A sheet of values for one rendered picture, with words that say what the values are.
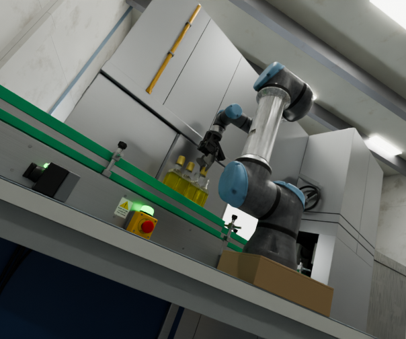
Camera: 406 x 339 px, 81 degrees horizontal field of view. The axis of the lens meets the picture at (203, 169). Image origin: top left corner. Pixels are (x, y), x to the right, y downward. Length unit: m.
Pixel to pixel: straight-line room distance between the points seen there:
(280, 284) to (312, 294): 0.09
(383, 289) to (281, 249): 5.30
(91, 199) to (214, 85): 1.07
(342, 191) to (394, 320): 4.42
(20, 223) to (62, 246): 0.09
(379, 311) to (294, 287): 5.22
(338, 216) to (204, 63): 1.33
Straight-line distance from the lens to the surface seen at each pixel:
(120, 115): 1.21
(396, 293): 6.21
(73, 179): 0.73
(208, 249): 1.06
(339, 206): 1.92
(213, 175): 1.41
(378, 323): 5.86
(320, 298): 0.71
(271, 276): 0.62
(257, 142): 0.72
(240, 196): 0.64
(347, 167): 2.05
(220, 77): 1.65
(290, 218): 0.71
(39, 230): 0.58
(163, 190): 0.93
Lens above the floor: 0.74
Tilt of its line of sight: 21 degrees up
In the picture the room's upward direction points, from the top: 23 degrees clockwise
